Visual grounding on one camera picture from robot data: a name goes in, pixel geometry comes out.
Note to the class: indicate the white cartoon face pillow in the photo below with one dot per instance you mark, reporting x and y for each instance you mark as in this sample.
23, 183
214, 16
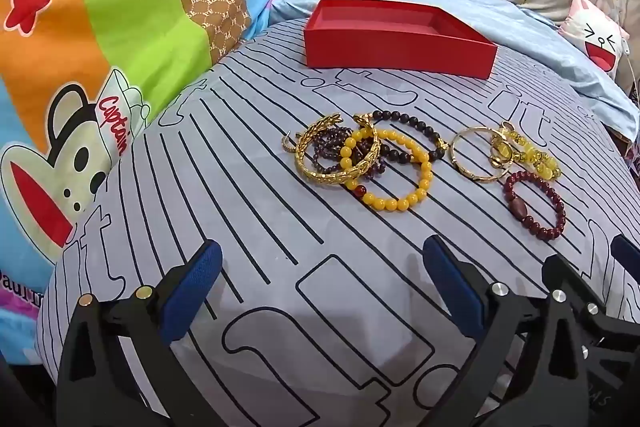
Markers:
600, 42

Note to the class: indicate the light blue blanket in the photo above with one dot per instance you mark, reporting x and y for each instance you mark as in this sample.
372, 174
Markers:
540, 37

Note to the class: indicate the cartoon monkey quilt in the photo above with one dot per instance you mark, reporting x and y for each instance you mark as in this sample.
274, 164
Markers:
100, 7

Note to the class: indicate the red box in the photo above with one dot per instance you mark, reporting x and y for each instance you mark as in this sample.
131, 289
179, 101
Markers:
400, 52

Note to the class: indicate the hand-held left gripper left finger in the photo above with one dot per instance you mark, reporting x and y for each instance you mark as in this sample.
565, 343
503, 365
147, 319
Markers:
196, 289

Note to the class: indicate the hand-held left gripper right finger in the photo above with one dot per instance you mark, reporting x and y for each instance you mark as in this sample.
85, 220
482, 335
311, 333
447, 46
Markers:
452, 287

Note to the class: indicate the gold leaf bangle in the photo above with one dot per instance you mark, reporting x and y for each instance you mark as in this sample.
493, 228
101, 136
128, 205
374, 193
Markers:
312, 171

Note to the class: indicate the grey striped bed sheet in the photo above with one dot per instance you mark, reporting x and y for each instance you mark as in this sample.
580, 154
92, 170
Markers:
250, 207

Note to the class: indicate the thin gold bangle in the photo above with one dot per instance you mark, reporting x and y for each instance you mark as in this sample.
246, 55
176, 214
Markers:
477, 178

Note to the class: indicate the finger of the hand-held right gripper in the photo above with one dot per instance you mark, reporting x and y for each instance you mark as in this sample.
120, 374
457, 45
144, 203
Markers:
627, 254
575, 282

